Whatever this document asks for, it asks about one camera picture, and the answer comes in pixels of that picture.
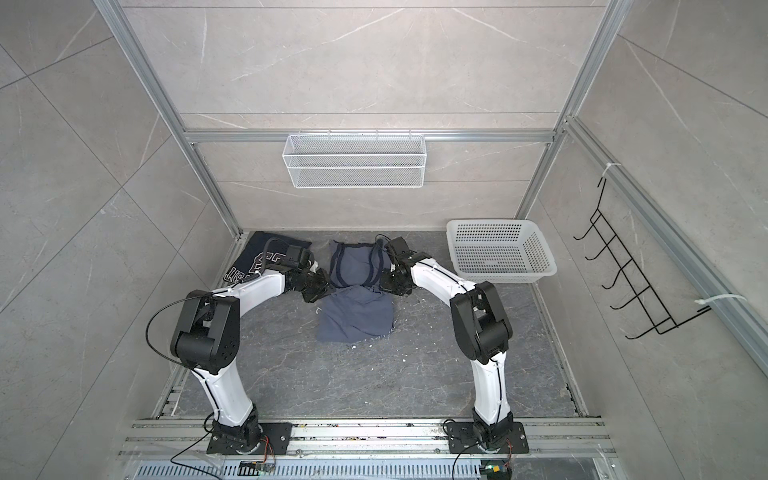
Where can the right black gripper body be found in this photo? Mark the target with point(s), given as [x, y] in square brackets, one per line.
[391, 282]

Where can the navy tank top red trim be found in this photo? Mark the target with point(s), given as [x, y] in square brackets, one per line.
[261, 247]

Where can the white zip tie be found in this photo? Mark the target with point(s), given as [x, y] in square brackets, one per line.
[725, 296]

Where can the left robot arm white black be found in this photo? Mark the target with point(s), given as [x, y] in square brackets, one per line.
[206, 341]

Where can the white plastic laundry basket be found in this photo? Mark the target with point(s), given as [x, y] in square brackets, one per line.
[499, 251]

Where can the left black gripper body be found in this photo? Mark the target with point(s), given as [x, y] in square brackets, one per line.
[314, 285]

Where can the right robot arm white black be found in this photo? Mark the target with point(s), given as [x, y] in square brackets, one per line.
[482, 331]

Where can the white wire mesh wall basket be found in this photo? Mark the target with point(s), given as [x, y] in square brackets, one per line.
[348, 161]

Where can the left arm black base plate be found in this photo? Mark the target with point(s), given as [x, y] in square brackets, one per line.
[270, 437]

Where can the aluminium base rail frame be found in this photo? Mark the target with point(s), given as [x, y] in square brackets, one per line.
[415, 448]

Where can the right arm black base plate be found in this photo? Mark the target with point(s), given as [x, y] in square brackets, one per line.
[467, 437]

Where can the grey-blue printed tank top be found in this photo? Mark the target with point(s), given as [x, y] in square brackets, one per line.
[357, 309]

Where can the black wire hook rack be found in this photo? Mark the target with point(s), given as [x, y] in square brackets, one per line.
[629, 272]

